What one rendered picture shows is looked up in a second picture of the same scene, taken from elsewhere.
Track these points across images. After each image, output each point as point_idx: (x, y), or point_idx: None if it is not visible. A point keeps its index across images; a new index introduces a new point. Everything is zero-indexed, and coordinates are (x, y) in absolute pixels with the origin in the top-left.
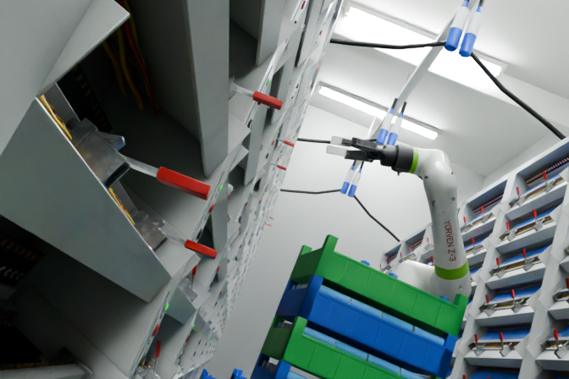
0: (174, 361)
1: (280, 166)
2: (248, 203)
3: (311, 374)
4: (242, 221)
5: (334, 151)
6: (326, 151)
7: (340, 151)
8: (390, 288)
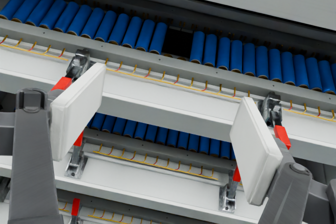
0: None
1: (276, 131)
2: (73, 186)
3: None
4: (183, 214)
5: (239, 140)
6: (231, 132)
7: (249, 155)
8: None
